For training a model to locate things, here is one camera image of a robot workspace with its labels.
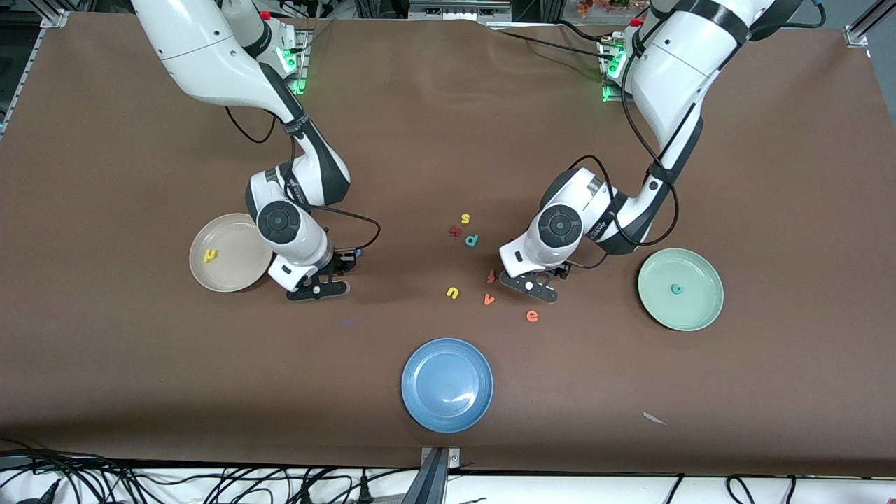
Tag beige brown plate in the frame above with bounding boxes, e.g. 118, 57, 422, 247
189, 213, 274, 293

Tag brown table cover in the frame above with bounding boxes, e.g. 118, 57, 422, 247
0, 13, 896, 478

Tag pale green plate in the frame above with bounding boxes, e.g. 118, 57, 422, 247
637, 248, 725, 332

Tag blue plate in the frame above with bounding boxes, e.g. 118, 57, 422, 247
401, 338, 494, 434

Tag orange artificial flowers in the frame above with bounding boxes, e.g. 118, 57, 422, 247
577, 0, 652, 18

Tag grey power strip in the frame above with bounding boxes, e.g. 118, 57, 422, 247
409, 0, 512, 22

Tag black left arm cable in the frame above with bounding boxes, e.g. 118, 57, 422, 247
563, 42, 680, 271

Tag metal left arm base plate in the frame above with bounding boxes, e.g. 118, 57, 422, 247
599, 38, 631, 104

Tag grey metal camera mount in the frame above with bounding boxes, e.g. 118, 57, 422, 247
402, 446, 462, 504

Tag black base cable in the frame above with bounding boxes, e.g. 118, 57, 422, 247
490, 20, 620, 64

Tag tangled black floor cables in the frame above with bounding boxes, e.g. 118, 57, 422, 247
0, 435, 421, 504

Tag aluminium frame profile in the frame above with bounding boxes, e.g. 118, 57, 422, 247
0, 0, 71, 137
843, 0, 896, 47

